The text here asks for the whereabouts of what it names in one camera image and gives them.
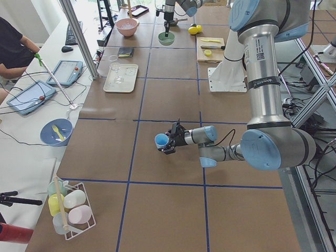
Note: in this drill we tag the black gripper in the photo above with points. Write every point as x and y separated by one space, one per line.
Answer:
179 139
167 9

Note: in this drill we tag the light blue plastic cup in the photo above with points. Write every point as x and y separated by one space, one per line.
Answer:
161 141

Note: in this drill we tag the green ceramic bowl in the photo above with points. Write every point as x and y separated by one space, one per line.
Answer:
166 39

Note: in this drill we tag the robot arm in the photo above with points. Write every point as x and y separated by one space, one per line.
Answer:
168 9
270 142

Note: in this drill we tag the metal ice scoop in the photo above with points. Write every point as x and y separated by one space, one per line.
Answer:
175 21

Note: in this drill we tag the pink bowl with ice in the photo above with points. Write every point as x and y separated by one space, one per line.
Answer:
127 26

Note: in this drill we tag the blue bowl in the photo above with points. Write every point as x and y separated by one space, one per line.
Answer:
49 137

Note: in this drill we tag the yellow lemon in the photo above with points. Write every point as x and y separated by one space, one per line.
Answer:
199 28
193 30

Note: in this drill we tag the yellow plastic knife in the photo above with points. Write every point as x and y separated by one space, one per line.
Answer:
211 40

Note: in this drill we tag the wooden cutting board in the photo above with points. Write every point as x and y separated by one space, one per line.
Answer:
217 55

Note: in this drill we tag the half lemon slice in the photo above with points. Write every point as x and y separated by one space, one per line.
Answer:
207 53

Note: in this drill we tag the petri dish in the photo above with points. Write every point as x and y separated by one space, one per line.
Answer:
113 58

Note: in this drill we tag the clear wine glass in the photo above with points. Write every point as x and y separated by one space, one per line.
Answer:
115 67

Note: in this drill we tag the cream bear tray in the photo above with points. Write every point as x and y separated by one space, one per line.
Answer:
129 74

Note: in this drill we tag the black keyboard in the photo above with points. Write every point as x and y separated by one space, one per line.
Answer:
70 37

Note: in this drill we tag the thin metal rod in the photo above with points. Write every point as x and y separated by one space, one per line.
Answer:
73 105

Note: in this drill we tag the black computer mouse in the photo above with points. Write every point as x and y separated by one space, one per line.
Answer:
67 49

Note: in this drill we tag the white plastic cup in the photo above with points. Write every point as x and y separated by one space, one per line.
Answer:
74 199

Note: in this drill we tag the far teach pendant tablet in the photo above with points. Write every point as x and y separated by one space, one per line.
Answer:
67 72

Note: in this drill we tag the teach pendant tablet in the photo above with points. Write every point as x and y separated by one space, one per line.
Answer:
67 72
31 98

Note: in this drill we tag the yellow plastic fork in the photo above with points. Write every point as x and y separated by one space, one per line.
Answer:
56 130

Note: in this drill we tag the pink plastic cup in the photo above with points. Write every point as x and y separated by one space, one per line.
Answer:
80 214

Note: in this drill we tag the green plastic cup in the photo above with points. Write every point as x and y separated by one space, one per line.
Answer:
52 188

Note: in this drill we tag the yellow plastic cup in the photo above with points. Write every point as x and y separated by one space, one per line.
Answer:
53 204

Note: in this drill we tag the near teach pendant tablet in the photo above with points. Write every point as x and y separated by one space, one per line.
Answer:
31 98

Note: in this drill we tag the seated person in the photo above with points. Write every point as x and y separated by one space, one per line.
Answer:
17 51

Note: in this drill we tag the black tripod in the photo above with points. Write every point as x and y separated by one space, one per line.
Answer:
9 198

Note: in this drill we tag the red fire extinguisher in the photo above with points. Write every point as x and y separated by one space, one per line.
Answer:
15 234

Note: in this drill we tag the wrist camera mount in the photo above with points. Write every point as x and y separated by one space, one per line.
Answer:
177 129

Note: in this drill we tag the metal handled knife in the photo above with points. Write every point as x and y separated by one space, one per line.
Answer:
213 47

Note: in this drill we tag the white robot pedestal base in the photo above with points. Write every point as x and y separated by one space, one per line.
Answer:
229 75

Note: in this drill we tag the aluminium frame post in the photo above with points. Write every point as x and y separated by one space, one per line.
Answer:
72 20

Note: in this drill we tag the white wire cup rack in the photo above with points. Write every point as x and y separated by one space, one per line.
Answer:
70 208

